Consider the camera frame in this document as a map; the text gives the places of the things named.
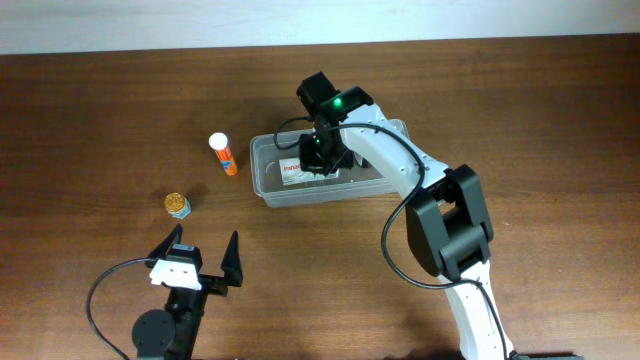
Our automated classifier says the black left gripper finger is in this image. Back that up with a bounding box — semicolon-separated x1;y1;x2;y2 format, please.
147;224;183;261
220;231;243;287

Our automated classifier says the white Panadol medicine box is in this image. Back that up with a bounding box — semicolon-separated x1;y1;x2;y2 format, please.
279;158;339;186

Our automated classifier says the dark brown syrup bottle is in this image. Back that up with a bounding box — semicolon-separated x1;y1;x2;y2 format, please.
353;152;371;168

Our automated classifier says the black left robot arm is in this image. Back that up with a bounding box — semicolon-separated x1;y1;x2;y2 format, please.
131;224;243;360

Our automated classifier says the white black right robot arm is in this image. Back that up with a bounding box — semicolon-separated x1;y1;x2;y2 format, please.
296;72;523;360

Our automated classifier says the clear plastic container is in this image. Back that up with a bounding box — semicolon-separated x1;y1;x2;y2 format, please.
250;130;394;208

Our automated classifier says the small gold-lid jar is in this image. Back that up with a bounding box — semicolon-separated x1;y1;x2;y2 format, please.
164;193;191;219

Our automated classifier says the orange effervescent tablet tube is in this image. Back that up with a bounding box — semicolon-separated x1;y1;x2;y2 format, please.
208;132;238;176

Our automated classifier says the black left camera cable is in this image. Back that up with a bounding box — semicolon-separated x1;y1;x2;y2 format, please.
85;257;151;360

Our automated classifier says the black camera cable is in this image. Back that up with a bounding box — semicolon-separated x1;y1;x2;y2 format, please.
85;257;151;360
272;116;511;360

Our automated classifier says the black right camera cable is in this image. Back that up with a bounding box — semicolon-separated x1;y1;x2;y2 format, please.
272;116;511;360

